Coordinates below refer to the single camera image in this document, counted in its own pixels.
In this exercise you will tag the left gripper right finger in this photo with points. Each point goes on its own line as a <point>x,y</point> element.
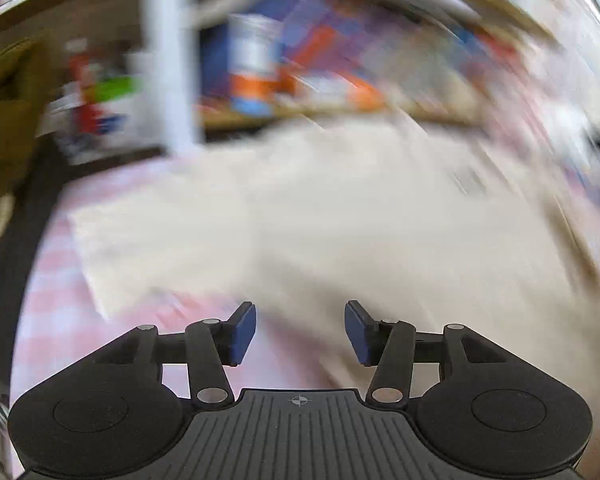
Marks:
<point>393,348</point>

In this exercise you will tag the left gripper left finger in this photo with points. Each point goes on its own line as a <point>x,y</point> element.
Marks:
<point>205,348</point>

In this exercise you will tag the cream t-shirt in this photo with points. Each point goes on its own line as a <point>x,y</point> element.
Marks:
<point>426,229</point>

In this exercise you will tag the pink checkered table mat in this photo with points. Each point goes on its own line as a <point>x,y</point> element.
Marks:
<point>59,324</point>

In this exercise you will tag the wooden shelf board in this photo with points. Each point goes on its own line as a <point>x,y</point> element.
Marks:
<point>224,118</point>

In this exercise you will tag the row of colourful books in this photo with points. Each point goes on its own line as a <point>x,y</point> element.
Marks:
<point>370,52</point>

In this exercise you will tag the white orange usmile box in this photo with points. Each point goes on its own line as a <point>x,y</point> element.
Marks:
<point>252,62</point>

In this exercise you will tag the olive green garment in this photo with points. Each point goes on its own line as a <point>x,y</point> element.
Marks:
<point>27,82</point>

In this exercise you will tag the white shelf post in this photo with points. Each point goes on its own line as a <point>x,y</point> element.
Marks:
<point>172,79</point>

